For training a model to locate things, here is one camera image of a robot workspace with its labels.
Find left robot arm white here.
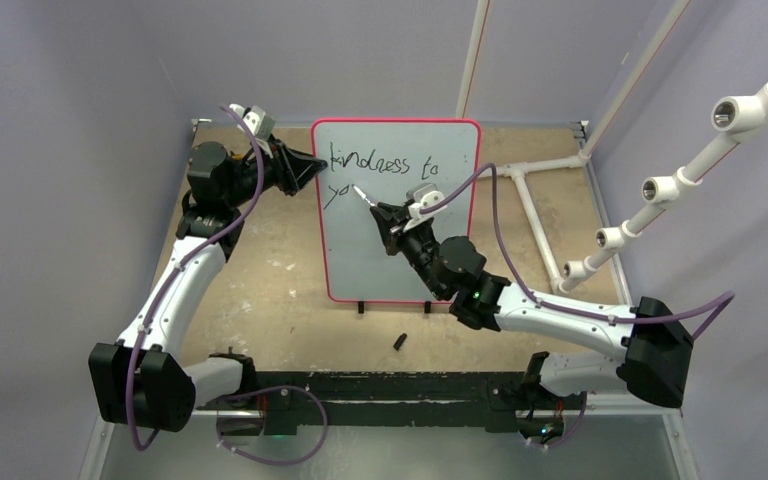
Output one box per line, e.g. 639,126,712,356
88,137,327,432

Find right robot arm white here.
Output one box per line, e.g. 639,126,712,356
369,203,694,408

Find white whiteboard marker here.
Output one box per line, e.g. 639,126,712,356
352,184,377,208

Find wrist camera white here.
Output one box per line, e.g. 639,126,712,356
231,104,276,149
391,183,447,233

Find white PVC pipe frame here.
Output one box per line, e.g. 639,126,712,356
457,1,768,296

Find black marker cap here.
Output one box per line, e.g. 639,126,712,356
393,333,408,351

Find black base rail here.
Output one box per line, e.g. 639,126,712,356
201,354,585,436

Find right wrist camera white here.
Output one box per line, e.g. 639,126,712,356
391,183,447,233

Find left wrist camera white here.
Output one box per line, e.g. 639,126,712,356
231,104,276,149

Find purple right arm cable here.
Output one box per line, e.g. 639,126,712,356
418,162,736,342

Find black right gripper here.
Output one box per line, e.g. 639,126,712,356
373,202,448,299

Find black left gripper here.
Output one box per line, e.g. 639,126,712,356
225,134,326,209

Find pink framed whiteboard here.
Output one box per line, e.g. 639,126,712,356
311,118,481,303

